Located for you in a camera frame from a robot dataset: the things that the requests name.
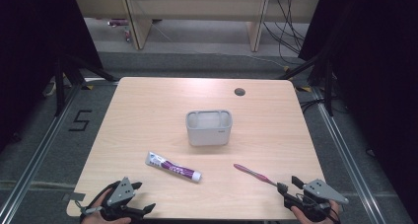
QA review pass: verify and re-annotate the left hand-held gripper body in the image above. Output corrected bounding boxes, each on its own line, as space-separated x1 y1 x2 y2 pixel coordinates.
86 177 146 222

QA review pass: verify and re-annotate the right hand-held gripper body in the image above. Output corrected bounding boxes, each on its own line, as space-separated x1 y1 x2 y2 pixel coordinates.
284 179 349 223

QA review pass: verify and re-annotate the pink toothbrush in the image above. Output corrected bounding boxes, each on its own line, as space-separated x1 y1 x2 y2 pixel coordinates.
233 163 280 187

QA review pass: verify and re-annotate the white purple toothpaste tube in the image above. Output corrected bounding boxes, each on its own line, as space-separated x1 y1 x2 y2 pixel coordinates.
145 151 203 184

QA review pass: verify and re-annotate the grey plastic holder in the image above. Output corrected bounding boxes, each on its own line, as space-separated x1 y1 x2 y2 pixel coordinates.
185 110 234 147

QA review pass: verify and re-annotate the person's right hand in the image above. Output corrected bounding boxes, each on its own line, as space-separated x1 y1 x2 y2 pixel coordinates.
290 202 341 224

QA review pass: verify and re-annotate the person's left hand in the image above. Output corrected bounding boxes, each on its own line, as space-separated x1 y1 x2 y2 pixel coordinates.
80 187 132 224

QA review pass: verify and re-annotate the grey tape strip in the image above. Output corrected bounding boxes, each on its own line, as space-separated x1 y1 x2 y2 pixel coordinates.
62 191 87 202

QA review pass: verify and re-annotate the black metal stand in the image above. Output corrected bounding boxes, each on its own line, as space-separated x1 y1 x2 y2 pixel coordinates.
278 49 335 117
53 52 120 117

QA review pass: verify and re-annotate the dark curtain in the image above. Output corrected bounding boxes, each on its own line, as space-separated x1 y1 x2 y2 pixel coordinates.
0 0 104 153
298 0 418 215

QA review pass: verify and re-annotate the pink object on floor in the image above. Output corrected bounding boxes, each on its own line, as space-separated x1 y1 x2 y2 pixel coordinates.
107 18 130 28

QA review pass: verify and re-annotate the grey cable plug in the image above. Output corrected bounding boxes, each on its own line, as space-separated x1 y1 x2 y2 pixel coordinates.
74 200 104 216

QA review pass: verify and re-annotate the aluminium floor rail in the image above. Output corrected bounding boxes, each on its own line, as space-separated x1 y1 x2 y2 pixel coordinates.
310 85 384 224
0 84 82 224

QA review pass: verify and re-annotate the black floor cable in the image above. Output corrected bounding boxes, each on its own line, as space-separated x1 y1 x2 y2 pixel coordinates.
300 97 350 115

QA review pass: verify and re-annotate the white floor cable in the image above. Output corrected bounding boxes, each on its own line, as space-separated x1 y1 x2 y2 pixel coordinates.
245 53 288 69

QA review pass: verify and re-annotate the bundle of black cables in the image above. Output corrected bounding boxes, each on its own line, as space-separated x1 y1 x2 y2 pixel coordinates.
262 0 310 66

